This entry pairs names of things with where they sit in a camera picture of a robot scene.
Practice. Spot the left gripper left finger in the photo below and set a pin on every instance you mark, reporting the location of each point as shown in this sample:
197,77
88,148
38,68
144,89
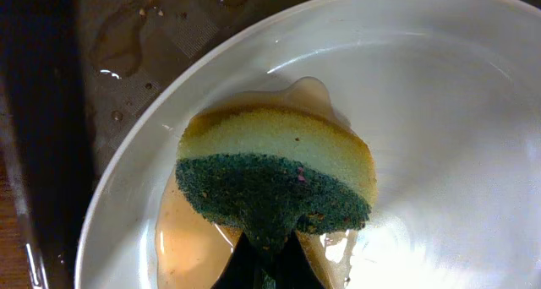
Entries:
243,269

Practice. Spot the green yellow sponge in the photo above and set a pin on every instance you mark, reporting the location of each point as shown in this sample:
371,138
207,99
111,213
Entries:
271,171

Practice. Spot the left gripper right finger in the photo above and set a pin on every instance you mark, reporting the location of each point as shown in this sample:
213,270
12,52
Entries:
292,269

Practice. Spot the brown serving tray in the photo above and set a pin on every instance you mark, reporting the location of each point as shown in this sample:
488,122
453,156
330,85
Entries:
73,74

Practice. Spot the white plate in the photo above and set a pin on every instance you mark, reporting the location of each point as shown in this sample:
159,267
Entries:
446,93

